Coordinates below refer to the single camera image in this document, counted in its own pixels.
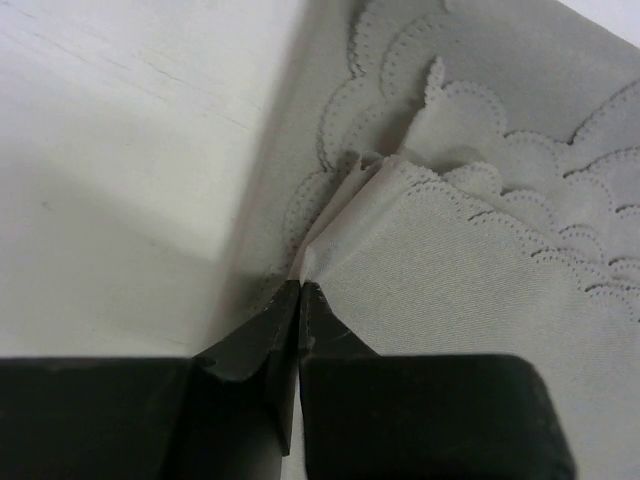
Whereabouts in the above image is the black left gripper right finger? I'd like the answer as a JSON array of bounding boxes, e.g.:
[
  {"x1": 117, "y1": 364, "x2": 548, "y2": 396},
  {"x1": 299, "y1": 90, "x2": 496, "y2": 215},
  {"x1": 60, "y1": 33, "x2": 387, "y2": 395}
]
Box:
[{"x1": 299, "y1": 283, "x2": 383, "y2": 479}]

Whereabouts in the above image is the grey cloth placemat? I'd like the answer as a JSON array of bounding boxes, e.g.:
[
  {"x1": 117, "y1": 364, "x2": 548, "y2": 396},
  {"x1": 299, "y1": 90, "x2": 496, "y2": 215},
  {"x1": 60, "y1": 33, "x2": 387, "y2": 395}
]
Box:
[{"x1": 223, "y1": 1, "x2": 639, "y2": 479}]

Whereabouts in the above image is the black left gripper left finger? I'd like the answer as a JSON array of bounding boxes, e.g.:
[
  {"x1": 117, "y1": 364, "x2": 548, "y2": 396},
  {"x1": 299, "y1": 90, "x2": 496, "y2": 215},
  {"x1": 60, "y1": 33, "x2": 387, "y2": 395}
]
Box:
[{"x1": 187, "y1": 281, "x2": 300, "y2": 479}]

